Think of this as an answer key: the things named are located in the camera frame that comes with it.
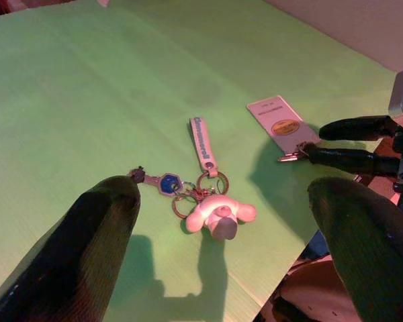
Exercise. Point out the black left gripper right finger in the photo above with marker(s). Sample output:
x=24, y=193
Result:
x=372, y=255

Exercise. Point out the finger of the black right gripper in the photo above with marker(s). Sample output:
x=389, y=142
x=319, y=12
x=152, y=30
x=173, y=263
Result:
x=349, y=158
x=352, y=129

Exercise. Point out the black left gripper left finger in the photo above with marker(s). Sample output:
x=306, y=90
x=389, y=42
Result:
x=70, y=261

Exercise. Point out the white card with metal clip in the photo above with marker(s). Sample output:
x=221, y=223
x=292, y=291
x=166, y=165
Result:
x=278, y=117

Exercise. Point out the green corrugated sheet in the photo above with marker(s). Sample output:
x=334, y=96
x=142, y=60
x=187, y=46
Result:
x=87, y=84

